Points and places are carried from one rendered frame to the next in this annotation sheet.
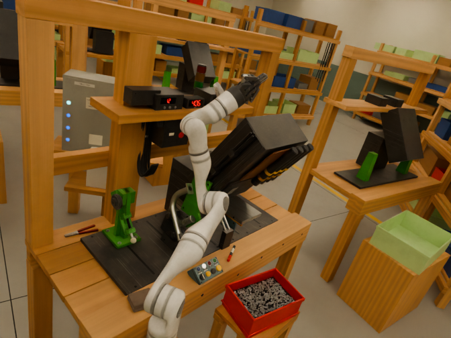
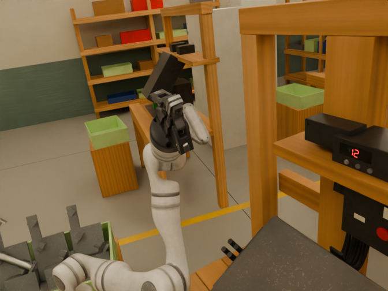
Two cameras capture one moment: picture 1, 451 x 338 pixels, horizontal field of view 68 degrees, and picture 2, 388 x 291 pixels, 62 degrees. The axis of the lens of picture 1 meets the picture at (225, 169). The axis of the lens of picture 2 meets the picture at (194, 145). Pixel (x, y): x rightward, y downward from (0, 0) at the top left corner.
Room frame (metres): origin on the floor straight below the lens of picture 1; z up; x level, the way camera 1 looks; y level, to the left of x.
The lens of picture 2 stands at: (1.46, -0.47, 1.96)
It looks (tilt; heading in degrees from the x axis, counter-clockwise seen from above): 23 degrees down; 115
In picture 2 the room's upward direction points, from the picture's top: 7 degrees counter-clockwise
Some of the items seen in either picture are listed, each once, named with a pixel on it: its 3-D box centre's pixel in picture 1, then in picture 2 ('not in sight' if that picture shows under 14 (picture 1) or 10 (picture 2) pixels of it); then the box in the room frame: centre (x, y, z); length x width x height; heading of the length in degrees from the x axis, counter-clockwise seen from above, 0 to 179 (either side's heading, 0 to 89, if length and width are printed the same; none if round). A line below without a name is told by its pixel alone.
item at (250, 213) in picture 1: (224, 200); not in sight; (1.56, -0.04, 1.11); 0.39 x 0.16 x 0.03; 52
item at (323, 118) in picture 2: (142, 95); (333, 132); (1.47, 0.44, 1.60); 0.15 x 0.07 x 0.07; 142
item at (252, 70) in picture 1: (242, 70); not in sight; (11.67, 0.24, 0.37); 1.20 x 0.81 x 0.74; 132
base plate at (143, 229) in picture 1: (193, 229); not in sight; (1.56, 0.09, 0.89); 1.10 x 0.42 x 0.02; 142
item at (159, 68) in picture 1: (194, 41); not in sight; (9.46, 1.64, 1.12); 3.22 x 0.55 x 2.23; 130
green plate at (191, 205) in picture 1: (201, 194); not in sight; (1.46, 0.09, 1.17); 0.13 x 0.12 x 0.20; 142
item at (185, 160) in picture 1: (197, 186); not in sight; (1.73, 0.13, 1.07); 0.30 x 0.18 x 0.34; 142
